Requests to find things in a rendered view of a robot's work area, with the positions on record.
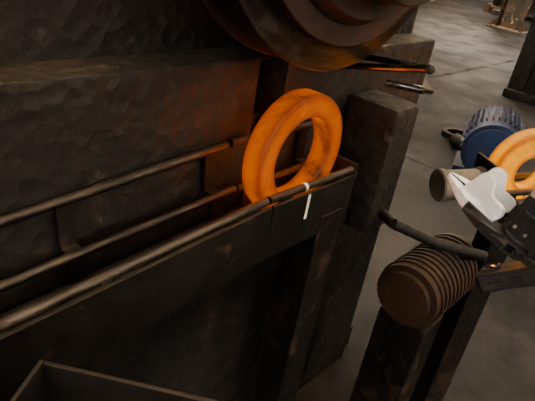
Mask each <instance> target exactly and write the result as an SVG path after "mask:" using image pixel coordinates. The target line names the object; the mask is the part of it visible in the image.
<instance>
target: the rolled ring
mask: <svg viewBox="0 0 535 401"><path fill-rule="evenodd" d="M308 118H311V120H312V123H313V128H314V135H313V141H312V145H311V148H310V152H309V154H308V156H307V159H306V161H305V162H304V164H303V166H302V168H301V169H300V171H298V172H297V174H296V175H295V176H294V177H293V178H292V179H291V180H290V181H289V182H288V183H286V184H285V185H282V186H280V187H277V188H276V187H275V180H274V171H275V163H276V159H277V157H278V154H279V151H280V149H281V147H282V145H283V143H284V142H285V140H286V138H287V136H288V135H289V134H290V133H291V132H292V131H293V130H294V129H295V128H296V127H297V126H298V125H299V124H300V123H301V122H302V121H304V120H306V119H308ZM341 140H342V116H341V112H340V110H339V107H338V105H337V104H336V103H335V102H334V100H333V99H331V98H330V97H329V96H328V95H324V94H322V93H320V92H317V91H314V90H312V89H309V88H300V89H295V90H293V91H289V92H288V93H286V94H284V95H282V96H281V97H279V98H278V99H277V100H276V101H275V102H274V103H273V104H272V105H271V106H270V107H269V108H268V109H267V110H266V111H265V112H264V114H263V115H262V117H261V118H260V120H259V122H258V123H257V124H256V126H255V128H254V130H253V132H252V134H251V137H250V139H249V140H248V144H247V147H246V150H245V153H244V160H243V165H242V182H243V186H244V191H245V193H246V195H247V196H248V199H249V200H250V201H251V202H252V203H254V202H256V201H258V200H260V199H263V198H265V197H267V196H270V195H272V194H275V193H278V192H281V191H283V190H285V189H289V188H292V187H294V186H296V185H300V184H302V183H304V182H308V181H311V180H314V179H316V178H318V177H322V176H324V175H327V174H329V173H330V171H331V169H332V167H333V165H334V162H335V160H336V157H337V155H338V151H339V147H340V144H341Z"/></svg>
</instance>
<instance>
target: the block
mask: <svg viewBox="0 0 535 401"><path fill-rule="evenodd" d="M418 112H419V107H418V106H417V105H416V104H414V103H412V102H409V101H407V100H405V99H402V98H399V97H396V96H394V95H390V94H389V93H386V92H383V91H380V90H377V89H373V90H368V91H362V92H358V93H354V94H353V95H352V96H351V98H350V103H349V106H348V111H347V114H346V120H345V124H344V127H343V131H342V140H341V144H340V147H339V151H338V154H339V155H341V156H343V157H344V158H347V159H349V160H350V161H352V162H356V163H357V164H358V166H357V176H356V177H355V180H354V183H353V189H352V192H351V195H350V201H349V204H348V208H347V211H346V217H345V219H344V221H343V222H342V223H344V224H346V225H348V226H350V227H352V228H353V229H355V230H357V231H359V232H362V233H367V232H369V231H371V230H373V229H374V228H377V227H379V226H380V225H382V224H383V223H384V222H383V221H382V220H381V219H380V218H379V217H378V213H379V211H380V210H381V209H382V208H385V209H386V210H387V211H388V210H389V208H390V205H391V202H392V198H393V194H394V192H395V189H396V184H397V182H398V178H399V176H400V171H401V168H402V165H403V162H404V158H405V155H406V152H407V149H408V144H409V142H410V139H411V136H412V132H413V128H414V126H415V123H416V118H417V115H418Z"/></svg>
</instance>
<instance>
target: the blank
mask: <svg viewBox="0 0 535 401"><path fill-rule="evenodd" d="M531 158H535V128H531V129H526V130H521V131H518V132H517V133H515V134H512V135H510V136H509V137H508V138H506V139H505V140H504V141H502V142H501V143H500V144H499V145H498V146H497V147H496V148H495V149H494V151H493V152H492V154H491V155H490V156H489V159H490V160H491V161H492V162H494V163H495V164H497V165H498V166H499V167H501V168H502V169H504V170H505V171H506V172H507V174H508V177H507V181H506V190H508V189H535V170H534V172H533V173H532V174H531V175H530V176H529V177H528V178H526V179H525V180H524V181H519V182H514V177H515V174H516V172H517V170H518V168H519V167H520V166H521V165H522V164H523V163H524V162H526V161H528V160H529V159H531ZM527 196H528V195H526V196H516V199H520V198H526V197H527Z"/></svg>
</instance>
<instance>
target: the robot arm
mask: <svg viewBox="0 0 535 401"><path fill-rule="evenodd" d="M507 177H508V174H507V172H506V171H505V170H504V169H502V168H500V167H495V168H493V169H491V170H489V171H488V172H485V173H482V174H480V175H479V176H477V177H476V178H475V179H473V180H472V181H470V180H468V179H466V178H465V177H462V176H460V175H458V174H456V173H453V172H452V173H449V174H448V175H447V179H448V181H449V183H450V186H451V189H452V191H453V193H454V194H455V198H456V200H457V201H458V203H459V205H460V206H461V207H462V209H463V212H464V213H465V215H466V216H467V218H468V219H469V220H470V222H471V223H472V224H473V225H474V226H475V228H476V229H477V230H478V231H479V232H480V233H481V234H482V235H483V236H485V237H486V238H487V239H488V240H489V241H490V242H492V243H493V244H494V245H495V246H496V247H497V248H498V249H499V250H501V251H502V252H504V253H505V254H506V255H508V256H509V257H510V258H512V259H514V260H516V261H515V262H510V263H492V264H488V265H486V266H484V267H482V269H481V270H480V271H479V272H478V273H477V274H476V275H475V276H474V278H475V281H476V282H477V285H478V288H479V291H480V292H487V291H489V292H495V291H500V290H506V289H513V288H519V287H526V286H535V190H534V191H533V192H531V193H530V194H529V195H528V196H527V197H526V198H525V199H524V200H523V201H522V202H519V203H517V204H516V201H515V199H514V198H513V197H512V196H511V195H509V194H508V193H507V191H506V181H507ZM497 220H502V222H501V223H499V222H497Z"/></svg>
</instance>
